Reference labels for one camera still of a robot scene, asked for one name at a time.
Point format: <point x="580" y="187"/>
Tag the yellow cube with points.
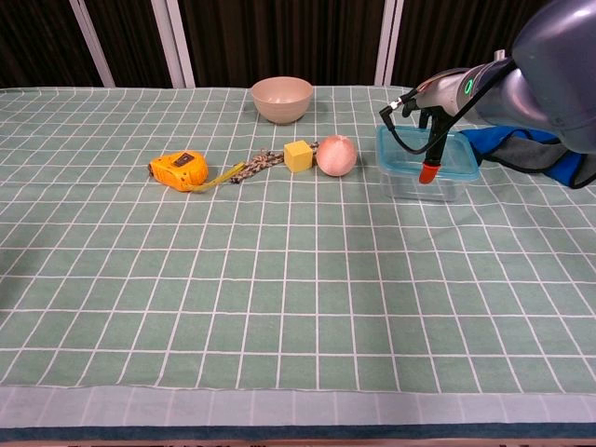
<point x="298" y="157"/>

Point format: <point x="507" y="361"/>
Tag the beige bowl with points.
<point x="281" y="100"/>

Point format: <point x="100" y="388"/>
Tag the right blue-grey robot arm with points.
<point x="549" y="70"/>

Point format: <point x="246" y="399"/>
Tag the pink peach ball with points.
<point x="336" y="156"/>

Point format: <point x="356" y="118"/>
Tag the green checked tablecloth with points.
<point x="186" y="279"/>

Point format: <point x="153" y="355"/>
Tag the white metal frame post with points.
<point x="388" y="46"/>
<point x="93" y="46"/>
<point x="174" y="46"/>

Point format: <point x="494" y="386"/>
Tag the blue grey cloth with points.
<point x="521" y="151"/>

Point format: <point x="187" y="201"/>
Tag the blue transparent container lid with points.
<point x="458" y="158"/>

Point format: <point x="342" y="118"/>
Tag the clear plastic container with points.
<point x="405" y="188"/>

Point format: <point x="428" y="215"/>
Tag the orange tape measure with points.
<point x="179" y="171"/>

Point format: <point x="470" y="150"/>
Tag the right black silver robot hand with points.
<point x="442" y="90"/>

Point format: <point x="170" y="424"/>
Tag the dark pleated curtain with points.
<point x="279" y="42"/>

